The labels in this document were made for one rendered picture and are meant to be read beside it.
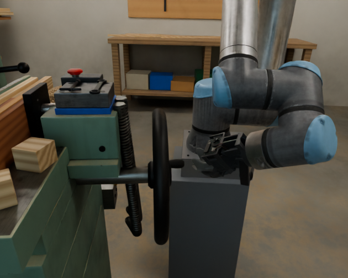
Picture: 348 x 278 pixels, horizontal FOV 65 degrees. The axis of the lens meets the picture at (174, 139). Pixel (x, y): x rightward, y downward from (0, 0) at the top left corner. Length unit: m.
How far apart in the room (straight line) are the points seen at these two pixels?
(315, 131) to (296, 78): 0.13
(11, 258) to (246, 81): 0.50
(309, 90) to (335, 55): 3.55
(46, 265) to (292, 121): 0.50
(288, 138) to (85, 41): 3.60
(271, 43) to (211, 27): 2.78
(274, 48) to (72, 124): 0.69
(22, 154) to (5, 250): 0.15
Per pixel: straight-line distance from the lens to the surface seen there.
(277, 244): 1.69
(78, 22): 4.01
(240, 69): 0.62
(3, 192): 0.42
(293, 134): 0.59
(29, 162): 0.49
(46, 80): 0.93
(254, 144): 0.63
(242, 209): 1.15
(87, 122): 0.53
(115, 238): 1.63
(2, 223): 0.40
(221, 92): 0.60
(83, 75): 0.62
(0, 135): 0.50
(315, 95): 0.63
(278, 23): 0.98
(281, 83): 0.62
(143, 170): 0.59
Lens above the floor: 1.14
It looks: 25 degrees down
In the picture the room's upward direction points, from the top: 1 degrees clockwise
